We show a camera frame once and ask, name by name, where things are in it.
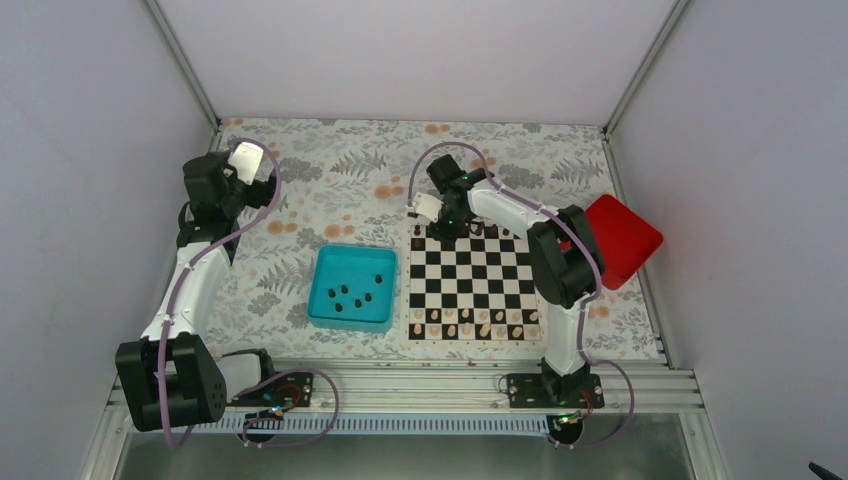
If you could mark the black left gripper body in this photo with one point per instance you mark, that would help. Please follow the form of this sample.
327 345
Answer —
261 194

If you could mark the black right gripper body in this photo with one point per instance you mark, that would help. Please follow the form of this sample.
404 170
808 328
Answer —
453 229

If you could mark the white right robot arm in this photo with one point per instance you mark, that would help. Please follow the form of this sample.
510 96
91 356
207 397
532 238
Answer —
565 259

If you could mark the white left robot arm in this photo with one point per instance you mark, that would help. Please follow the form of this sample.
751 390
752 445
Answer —
168 375

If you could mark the floral patterned table mat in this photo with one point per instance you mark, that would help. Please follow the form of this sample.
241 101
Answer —
346 181

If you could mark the black white chessboard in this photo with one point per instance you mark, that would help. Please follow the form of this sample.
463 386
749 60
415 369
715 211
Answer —
474 272

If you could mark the teal plastic tray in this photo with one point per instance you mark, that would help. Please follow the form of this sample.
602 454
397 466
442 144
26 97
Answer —
355 266

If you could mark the red plastic box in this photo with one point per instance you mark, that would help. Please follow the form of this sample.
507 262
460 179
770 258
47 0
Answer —
625 240

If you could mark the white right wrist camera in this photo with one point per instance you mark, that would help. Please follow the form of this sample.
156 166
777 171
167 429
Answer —
425 206

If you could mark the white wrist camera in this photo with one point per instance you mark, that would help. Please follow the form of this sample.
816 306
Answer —
245 159
425 206

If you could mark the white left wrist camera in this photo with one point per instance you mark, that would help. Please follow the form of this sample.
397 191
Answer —
245 159

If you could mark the aluminium left corner post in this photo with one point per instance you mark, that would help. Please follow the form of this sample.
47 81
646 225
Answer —
177 53

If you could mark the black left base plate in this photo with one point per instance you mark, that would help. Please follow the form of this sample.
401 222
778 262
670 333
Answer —
290 391

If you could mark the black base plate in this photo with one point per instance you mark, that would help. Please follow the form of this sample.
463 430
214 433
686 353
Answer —
290 391
538 391

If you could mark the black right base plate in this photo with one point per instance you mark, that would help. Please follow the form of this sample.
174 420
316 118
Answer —
538 391

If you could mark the aluminium front rail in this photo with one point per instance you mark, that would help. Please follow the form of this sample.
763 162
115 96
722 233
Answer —
362 397

